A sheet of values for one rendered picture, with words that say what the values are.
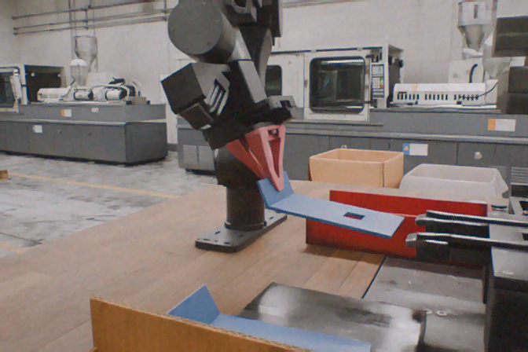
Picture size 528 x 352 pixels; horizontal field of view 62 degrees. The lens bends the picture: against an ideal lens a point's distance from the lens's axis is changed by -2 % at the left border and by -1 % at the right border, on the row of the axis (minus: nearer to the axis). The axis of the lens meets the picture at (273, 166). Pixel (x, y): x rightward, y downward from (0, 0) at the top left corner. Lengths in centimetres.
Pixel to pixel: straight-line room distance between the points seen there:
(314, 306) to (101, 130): 718
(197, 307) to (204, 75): 22
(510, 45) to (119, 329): 38
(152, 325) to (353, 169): 246
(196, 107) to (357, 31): 688
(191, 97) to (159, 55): 887
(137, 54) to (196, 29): 926
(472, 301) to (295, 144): 498
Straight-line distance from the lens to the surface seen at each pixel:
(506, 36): 42
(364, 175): 272
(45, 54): 1200
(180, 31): 46
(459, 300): 53
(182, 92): 45
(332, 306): 44
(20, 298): 57
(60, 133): 833
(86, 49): 874
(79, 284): 58
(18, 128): 933
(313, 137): 534
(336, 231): 65
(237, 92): 49
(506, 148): 493
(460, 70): 553
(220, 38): 45
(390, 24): 715
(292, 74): 547
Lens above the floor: 112
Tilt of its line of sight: 9 degrees down
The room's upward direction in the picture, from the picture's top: straight up
